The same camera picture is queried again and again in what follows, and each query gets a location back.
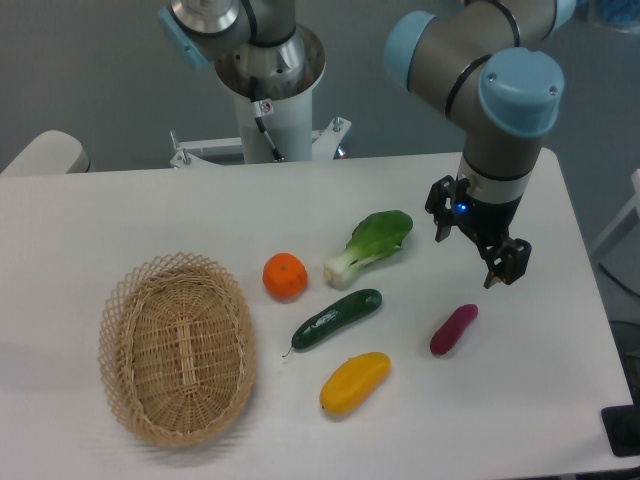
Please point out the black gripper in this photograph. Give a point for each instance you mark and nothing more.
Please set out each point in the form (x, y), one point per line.
(486, 224)

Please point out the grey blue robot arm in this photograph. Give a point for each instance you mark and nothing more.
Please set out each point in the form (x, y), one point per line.
(477, 69)

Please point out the dark green cucumber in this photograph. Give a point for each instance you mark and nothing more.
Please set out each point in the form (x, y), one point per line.
(348, 310)

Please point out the green bok choy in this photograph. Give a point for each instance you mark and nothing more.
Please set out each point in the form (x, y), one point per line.
(378, 236)

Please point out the purple sweet potato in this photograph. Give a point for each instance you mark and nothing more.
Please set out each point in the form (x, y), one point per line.
(450, 332)

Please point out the white furniture at right edge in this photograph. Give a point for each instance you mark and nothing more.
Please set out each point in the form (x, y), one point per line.
(623, 222)

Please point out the orange tangerine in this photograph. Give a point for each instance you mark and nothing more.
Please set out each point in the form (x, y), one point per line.
(284, 276)

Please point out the yellow mango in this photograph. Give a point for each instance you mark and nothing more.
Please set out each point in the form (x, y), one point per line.
(353, 382)

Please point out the black device at table edge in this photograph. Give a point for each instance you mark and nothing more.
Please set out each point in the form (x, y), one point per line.
(621, 424)

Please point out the blue object top right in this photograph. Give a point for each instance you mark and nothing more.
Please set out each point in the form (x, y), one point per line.
(618, 15)

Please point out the woven wicker basket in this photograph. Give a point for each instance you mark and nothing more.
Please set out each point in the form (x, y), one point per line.
(177, 352)

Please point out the white chair back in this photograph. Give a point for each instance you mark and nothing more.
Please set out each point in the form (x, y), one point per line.
(51, 153)

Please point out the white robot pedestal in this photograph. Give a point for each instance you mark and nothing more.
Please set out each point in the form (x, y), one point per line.
(272, 91)

